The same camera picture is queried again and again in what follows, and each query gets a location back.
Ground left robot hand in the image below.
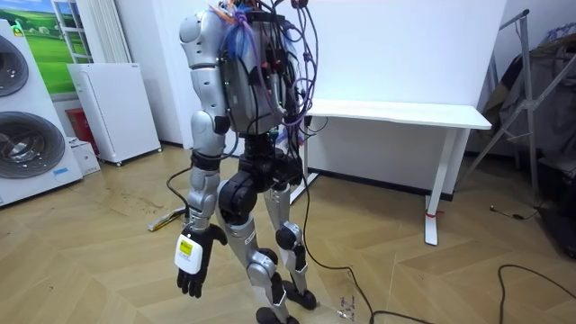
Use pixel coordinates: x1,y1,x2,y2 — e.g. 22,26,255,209
174,222,230,300

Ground robot legs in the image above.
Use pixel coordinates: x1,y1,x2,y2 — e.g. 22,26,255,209
214,132,319,324

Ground small white box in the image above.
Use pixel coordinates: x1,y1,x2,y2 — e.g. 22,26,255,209
67,136,102,177

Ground red box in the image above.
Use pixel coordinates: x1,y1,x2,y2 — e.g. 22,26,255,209
64,107,101,157

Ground robot body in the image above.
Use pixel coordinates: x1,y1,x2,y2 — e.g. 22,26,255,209
217,0,317,152

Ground white washing machine tower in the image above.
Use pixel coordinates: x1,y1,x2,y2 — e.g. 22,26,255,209
0,19,84,209

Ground white radiator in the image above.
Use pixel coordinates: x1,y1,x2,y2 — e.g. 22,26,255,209
86,0,132,65

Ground white desk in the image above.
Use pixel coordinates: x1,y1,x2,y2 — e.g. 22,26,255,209
289,98,493,247

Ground grey metal stand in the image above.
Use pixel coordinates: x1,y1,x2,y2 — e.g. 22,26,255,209
455,8,576,204

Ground black case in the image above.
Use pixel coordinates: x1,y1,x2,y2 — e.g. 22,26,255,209
536,160,576,261

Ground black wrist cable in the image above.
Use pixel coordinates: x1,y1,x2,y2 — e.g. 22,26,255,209
165,165,195,216

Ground black cable to floor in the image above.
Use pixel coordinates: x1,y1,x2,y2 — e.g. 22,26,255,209
300,170,434,324

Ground green landscape wall poster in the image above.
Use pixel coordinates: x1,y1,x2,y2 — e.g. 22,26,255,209
0,0,94,96

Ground cable bundle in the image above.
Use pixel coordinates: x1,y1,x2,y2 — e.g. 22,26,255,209
208,0,312,12

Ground black looped floor cable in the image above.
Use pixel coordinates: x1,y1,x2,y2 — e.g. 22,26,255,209
496,264,576,324

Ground thin black floor cable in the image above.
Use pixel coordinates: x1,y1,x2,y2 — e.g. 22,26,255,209
489,202,542,221

